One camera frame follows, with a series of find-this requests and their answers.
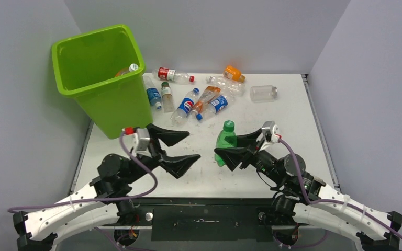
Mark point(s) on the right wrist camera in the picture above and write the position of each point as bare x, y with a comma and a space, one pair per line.
270, 132

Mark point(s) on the red label clear bottle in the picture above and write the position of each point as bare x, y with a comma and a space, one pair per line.
172, 75

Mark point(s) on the blue label blue cap bottle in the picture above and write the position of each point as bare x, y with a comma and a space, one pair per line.
213, 108

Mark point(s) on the blue label bottle near bin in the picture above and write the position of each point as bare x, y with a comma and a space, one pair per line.
153, 94

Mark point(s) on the large orange tea bottle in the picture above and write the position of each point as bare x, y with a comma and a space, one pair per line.
131, 68

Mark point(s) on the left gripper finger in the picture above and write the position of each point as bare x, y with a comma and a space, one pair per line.
177, 166
168, 137

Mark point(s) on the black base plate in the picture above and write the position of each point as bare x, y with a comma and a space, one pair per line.
208, 219

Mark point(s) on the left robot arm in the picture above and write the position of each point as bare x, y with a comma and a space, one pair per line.
107, 198

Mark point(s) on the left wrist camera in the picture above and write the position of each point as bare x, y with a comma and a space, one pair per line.
141, 138

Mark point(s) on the green plastic bin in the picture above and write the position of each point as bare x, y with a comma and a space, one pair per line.
85, 66

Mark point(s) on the aluminium table edge rail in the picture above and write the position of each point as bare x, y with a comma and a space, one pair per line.
321, 134

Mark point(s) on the orange label slim bottle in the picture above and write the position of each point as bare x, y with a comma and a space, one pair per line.
209, 93

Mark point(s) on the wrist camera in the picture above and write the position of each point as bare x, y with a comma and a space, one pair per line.
141, 138
270, 132

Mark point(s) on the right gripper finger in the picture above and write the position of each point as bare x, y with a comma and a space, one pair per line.
238, 157
249, 139

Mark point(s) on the orange bottle at back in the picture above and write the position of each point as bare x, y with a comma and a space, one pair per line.
234, 74

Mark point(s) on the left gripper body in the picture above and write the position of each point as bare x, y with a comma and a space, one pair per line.
155, 154

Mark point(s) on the green cap white label bottle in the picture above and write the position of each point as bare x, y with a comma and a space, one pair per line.
167, 97

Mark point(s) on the clear crushed bottle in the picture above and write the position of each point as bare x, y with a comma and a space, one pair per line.
237, 88

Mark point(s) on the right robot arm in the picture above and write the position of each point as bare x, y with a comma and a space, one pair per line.
301, 198

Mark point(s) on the pepsi bottle centre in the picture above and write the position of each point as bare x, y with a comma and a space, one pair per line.
179, 116

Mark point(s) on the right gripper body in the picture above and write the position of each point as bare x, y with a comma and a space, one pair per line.
261, 160

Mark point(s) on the green plastic bottle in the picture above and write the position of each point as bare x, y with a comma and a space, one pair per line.
227, 137

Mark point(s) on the clear bottle at wall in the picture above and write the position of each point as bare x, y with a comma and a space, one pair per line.
265, 93

